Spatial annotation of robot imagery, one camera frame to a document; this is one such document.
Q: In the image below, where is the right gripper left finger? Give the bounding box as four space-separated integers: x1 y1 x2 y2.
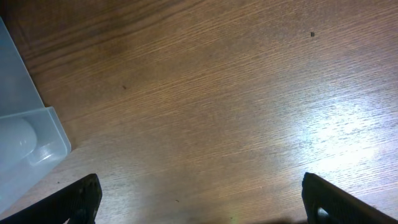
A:
1 174 102 224

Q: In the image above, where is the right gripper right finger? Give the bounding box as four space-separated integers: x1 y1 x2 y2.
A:
302 172 397 224

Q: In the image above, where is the grey cup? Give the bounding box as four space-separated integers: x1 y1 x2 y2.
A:
1 118 37 172

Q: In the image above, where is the clear plastic storage bin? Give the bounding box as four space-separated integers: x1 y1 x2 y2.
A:
1 24 71 212

